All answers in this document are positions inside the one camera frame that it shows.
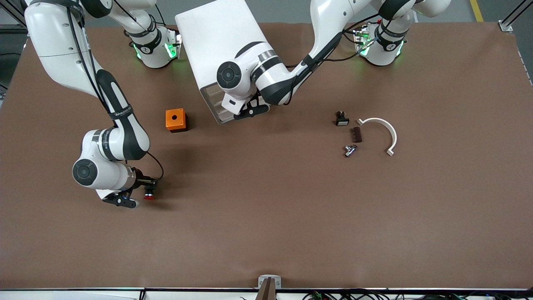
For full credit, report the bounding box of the white drawer cabinet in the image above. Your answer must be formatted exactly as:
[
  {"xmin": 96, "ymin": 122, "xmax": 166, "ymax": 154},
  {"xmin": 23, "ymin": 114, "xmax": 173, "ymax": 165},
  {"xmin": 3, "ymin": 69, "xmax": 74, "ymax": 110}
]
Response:
[{"xmin": 175, "ymin": 0, "xmax": 267, "ymax": 125}]

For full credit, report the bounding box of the orange box with hole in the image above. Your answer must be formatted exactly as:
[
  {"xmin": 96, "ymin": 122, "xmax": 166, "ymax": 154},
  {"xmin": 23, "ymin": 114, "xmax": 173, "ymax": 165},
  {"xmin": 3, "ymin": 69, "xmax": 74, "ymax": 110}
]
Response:
[{"xmin": 165, "ymin": 108, "xmax": 188, "ymax": 133}]

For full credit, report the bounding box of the grey table edge clamp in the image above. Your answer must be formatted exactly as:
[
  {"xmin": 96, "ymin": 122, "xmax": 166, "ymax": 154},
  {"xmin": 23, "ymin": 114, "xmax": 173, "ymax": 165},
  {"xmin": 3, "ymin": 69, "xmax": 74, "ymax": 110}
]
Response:
[{"xmin": 255, "ymin": 275, "xmax": 282, "ymax": 300}]

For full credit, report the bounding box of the white table edge rail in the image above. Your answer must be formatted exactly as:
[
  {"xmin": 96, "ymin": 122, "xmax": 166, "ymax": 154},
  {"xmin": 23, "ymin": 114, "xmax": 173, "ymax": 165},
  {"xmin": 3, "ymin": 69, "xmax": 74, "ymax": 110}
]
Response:
[{"xmin": 0, "ymin": 287, "xmax": 533, "ymax": 300}]

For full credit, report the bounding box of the white curved bracket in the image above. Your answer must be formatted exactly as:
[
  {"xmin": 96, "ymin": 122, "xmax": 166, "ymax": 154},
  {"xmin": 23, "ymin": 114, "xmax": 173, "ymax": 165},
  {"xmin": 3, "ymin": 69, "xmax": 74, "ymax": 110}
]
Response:
[{"xmin": 357, "ymin": 117, "xmax": 398, "ymax": 157}]

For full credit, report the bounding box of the black cable bundle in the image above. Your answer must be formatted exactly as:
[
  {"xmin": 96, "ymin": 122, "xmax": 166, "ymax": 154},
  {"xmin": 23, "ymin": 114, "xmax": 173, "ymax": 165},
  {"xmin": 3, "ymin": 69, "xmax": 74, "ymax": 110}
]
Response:
[{"xmin": 302, "ymin": 289, "xmax": 533, "ymax": 300}]

